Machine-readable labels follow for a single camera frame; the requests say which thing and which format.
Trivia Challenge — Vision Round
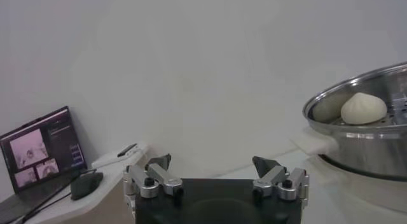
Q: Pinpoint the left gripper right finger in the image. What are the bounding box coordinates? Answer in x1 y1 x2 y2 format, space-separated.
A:
252 155 310 201

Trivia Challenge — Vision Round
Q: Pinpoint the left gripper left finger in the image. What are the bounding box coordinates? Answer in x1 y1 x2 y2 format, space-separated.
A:
123 153 184 199

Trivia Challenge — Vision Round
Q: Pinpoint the white steamed baozi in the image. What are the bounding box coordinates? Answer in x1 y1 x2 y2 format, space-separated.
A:
340 92 388 125

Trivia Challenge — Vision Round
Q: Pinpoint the steel steamer pot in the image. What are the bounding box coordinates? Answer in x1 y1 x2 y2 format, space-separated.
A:
291 129 407 213

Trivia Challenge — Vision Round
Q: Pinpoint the stainless steel steamer basket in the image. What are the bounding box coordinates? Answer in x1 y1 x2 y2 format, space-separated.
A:
302 62 407 181

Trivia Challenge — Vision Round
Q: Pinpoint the black and white phone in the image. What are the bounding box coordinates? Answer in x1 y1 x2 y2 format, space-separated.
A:
116 143 138 158

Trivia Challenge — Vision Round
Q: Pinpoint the white flat box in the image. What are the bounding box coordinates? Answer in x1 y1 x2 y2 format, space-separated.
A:
91 142 150 169

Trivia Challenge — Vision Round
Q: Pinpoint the white side table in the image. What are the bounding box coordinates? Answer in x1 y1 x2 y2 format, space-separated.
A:
18 141 153 224

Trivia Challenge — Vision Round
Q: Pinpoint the black computer mouse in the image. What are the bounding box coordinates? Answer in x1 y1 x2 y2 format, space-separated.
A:
69 171 104 200

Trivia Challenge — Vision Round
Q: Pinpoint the open laptop computer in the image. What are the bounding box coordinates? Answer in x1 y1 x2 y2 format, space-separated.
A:
0 106 88 224

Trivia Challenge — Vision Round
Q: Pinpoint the thin black cable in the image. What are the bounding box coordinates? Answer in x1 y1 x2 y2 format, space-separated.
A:
18 167 98 224

